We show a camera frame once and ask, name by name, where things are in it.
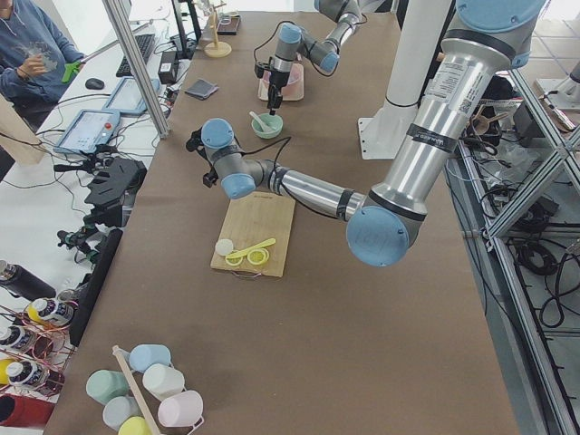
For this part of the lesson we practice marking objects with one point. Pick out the black water bottle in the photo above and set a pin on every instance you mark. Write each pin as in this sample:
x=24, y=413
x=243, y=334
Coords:
x=21, y=283

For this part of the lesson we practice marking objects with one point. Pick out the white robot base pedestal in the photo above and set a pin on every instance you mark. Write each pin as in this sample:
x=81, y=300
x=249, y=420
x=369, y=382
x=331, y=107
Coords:
x=382, y=135

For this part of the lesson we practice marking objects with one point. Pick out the white cup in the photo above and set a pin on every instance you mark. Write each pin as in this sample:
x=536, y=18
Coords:
x=163, y=381

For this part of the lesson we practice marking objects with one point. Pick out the grey folded cloth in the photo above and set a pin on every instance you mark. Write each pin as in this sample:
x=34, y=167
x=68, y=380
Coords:
x=201, y=89

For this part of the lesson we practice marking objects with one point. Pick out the light blue cup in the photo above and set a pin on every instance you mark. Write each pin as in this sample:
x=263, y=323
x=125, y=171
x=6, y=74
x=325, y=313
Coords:
x=144, y=355

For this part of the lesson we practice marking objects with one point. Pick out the pink bowl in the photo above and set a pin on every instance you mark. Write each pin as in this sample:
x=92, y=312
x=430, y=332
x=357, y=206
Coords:
x=294, y=89

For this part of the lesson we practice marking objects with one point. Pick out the mint green bowl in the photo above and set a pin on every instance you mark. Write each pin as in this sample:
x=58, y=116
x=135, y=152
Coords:
x=275, y=122

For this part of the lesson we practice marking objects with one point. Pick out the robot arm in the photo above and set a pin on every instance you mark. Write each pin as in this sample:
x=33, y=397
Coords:
x=483, y=38
x=293, y=40

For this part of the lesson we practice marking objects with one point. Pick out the black computer mouse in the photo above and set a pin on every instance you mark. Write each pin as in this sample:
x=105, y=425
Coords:
x=94, y=84

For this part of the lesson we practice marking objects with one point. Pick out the wooden mug tree stand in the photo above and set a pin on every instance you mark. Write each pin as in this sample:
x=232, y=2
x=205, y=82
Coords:
x=209, y=42

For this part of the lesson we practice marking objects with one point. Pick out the yellow cup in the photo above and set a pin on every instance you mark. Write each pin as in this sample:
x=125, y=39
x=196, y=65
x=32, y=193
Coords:
x=135, y=425

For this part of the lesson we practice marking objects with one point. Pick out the lemon slice lower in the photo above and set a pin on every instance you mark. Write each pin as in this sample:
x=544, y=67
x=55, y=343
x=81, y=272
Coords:
x=234, y=261

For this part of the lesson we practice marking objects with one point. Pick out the lemon slice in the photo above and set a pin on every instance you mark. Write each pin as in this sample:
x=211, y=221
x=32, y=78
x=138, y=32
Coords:
x=234, y=261
x=258, y=256

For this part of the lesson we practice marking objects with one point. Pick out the lemon slice upper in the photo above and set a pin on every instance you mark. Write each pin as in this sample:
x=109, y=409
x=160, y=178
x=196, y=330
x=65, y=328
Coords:
x=258, y=256

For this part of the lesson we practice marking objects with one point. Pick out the white ceramic spoon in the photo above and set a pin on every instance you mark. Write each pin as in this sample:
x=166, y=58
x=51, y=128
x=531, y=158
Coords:
x=264, y=126

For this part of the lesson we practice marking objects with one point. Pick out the blue teach pendant near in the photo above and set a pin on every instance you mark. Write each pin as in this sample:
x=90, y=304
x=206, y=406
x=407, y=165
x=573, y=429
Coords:
x=88, y=130

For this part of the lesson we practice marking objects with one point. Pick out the pink cup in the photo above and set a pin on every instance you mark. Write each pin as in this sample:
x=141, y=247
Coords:
x=184, y=409

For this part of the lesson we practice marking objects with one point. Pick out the blue teach pendant far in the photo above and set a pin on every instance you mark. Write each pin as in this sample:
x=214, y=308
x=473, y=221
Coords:
x=126, y=98

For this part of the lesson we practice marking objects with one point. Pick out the blue teach pendant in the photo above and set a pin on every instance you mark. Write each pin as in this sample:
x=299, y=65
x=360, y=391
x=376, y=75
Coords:
x=88, y=130
x=126, y=98

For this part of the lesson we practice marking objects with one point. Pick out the grey blue cup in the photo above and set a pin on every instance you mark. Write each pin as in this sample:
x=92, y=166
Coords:
x=118, y=410

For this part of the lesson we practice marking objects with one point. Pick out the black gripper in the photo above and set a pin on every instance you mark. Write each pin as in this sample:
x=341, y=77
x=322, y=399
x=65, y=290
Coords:
x=202, y=152
x=275, y=82

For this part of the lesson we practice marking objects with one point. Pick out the mint green cup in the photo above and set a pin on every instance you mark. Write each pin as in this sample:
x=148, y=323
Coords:
x=105, y=385

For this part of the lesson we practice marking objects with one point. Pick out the cream serving tray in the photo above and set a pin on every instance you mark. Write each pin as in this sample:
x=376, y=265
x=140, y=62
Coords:
x=263, y=87

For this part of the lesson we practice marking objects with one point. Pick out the wooden cutting board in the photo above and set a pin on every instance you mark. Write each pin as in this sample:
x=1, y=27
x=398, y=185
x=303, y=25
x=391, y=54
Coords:
x=254, y=219

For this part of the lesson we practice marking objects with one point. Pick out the person in blue hoodie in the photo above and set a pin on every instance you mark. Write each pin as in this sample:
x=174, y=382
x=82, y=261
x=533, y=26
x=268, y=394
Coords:
x=34, y=53

